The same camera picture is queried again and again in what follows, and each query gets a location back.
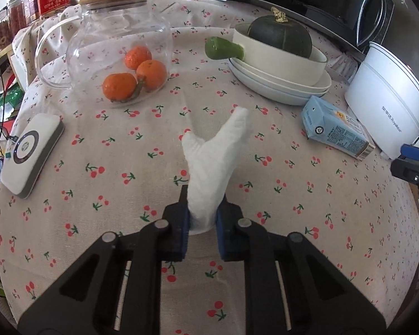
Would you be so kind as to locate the tangerine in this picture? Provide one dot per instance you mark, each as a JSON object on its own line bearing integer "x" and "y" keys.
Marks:
{"x": 138, "y": 57}
{"x": 153, "y": 74}
{"x": 118, "y": 86}

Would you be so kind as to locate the cherry print tablecloth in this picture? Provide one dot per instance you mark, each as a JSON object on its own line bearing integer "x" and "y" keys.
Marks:
{"x": 125, "y": 153}

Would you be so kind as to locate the glass teapot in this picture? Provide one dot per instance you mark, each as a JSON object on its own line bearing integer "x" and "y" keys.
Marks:
{"x": 101, "y": 31}

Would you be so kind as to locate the white plate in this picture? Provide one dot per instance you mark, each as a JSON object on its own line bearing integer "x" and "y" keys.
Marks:
{"x": 282, "y": 98}
{"x": 300, "y": 87}

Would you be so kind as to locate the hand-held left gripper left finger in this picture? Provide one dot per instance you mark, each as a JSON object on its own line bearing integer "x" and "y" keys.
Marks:
{"x": 186, "y": 232}

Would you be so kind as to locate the green vegetable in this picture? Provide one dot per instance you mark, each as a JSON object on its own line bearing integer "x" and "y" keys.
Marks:
{"x": 220, "y": 48}

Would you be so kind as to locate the blue milk carton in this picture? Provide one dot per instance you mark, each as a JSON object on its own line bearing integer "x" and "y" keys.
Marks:
{"x": 335, "y": 129}

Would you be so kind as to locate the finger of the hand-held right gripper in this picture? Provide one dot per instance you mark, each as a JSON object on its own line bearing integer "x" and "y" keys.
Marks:
{"x": 408, "y": 171}
{"x": 417, "y": 151}

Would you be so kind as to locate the glass spice jar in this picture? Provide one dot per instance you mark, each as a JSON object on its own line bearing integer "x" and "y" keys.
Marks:
{"x": 16, "y": 12}
{"x": 1, "y": 29}
{"x": 31, "y": 5}

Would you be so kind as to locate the white electric pot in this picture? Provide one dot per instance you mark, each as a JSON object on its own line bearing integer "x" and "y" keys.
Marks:
{"x": 387, "y": 94}

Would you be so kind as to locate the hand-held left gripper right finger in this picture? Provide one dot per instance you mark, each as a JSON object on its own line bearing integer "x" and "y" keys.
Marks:
{"x": 220, "y": 233}

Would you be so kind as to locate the white paper tissue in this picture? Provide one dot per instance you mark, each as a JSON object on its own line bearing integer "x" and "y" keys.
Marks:
{"x": 213, "y": 160}

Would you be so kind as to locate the green package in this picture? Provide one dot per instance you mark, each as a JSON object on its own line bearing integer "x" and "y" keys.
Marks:
{"x": 3, "y": 99}

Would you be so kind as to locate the white bowl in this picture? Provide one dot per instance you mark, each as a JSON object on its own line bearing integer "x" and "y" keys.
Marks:
{"x": 279, "y": 64}

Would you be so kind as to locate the dark green pumpkin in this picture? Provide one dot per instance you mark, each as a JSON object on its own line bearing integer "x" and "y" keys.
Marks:
{"x": 282, "y": 36}

